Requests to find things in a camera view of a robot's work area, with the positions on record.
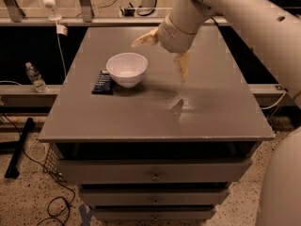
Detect clear plastic water bottle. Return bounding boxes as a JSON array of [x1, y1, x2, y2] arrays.
[[25, 62, 47, 93]]

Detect top drawer with knob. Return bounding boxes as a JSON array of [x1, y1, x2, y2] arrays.
[[58, 158, 252, 185]]

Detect black power strip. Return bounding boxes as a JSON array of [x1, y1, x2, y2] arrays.
[[120, 7, 135, 17]]

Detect white cable with tag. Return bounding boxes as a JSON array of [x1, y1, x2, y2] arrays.
[[55, 20, 69, 79]]

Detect grey drawer cabinet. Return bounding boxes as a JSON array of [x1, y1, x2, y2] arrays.
[[40, 26, 274, 210]]

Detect drawer with knob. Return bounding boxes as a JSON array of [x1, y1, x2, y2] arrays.
[[58, 158, 252, 185], [80, 188, 230, 206], [93, 207, 215, 221]]

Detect white webcam on stand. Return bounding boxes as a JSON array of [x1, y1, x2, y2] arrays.
[[42, 0, 62, 22]]

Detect bottom drawer with knob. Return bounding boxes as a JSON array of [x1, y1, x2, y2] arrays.
[[93, 207, 215, 221]]

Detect black bar on floor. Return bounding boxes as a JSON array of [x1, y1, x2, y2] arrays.
[[5, 118, 35, 179]]

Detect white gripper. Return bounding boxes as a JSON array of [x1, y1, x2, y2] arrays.
[[131, 14, 201, 83]]

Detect white bowl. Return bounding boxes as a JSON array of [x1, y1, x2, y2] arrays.
[[106, 53, 149, 88]]

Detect dark blue rxbar wrapper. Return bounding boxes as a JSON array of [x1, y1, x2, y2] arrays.
[[92, 70, 115, 95]]

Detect black cable on floor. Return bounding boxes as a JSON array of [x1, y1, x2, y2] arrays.
[[0, 108, 77, 226]]

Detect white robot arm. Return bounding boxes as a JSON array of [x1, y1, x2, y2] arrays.
[[133, 0, 301, 226]]

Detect middle drawer with knob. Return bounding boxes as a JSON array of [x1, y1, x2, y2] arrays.
[[80, 188, 230, 206]]

